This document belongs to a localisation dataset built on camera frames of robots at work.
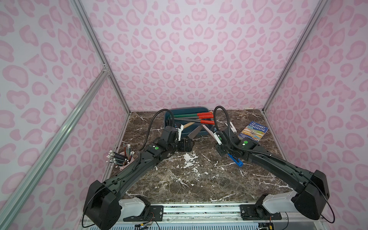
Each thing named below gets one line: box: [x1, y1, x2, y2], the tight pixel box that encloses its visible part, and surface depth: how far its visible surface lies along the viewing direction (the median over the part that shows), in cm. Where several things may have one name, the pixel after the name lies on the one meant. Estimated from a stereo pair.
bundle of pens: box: [106, 144, 135, 168], surface depth 81 cm
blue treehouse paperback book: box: [239, 120, 269, 143], surface depth 105 cm
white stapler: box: [229, 121, 237, 134], surface depth 109 cm
